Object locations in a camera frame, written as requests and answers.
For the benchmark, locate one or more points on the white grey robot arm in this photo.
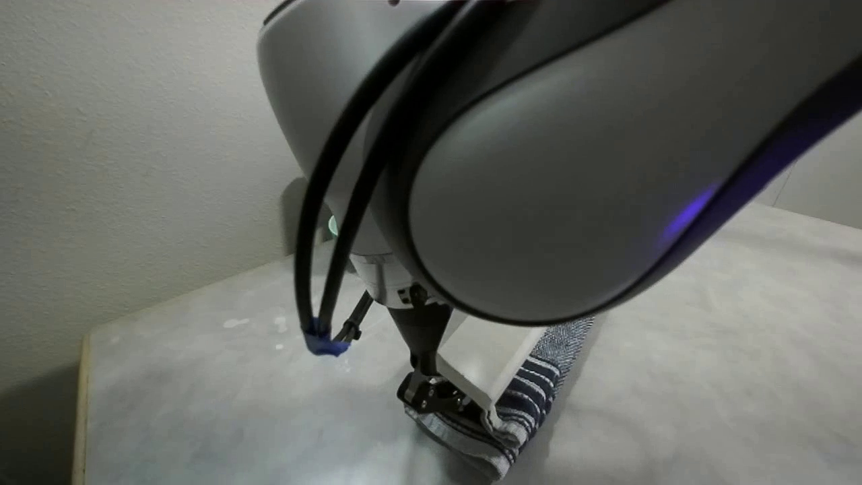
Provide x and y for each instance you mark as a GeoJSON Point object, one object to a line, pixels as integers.
{"type": "Point", "coordinates": [555, 161]}

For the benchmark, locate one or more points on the blue white striped towel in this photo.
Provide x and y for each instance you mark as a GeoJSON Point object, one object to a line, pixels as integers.
{"type": "Point", "coordinates": [539, 385]}

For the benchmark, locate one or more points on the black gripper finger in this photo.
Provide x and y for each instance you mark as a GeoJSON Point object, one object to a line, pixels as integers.
{"type": "Point", "coordinates": [426, 393]}
{"type": "Point", "coordinates": [473, 393]}

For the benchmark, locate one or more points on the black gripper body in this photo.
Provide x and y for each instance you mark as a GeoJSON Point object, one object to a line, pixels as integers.
{"type": "Point", "coordinates": [425, 327]}

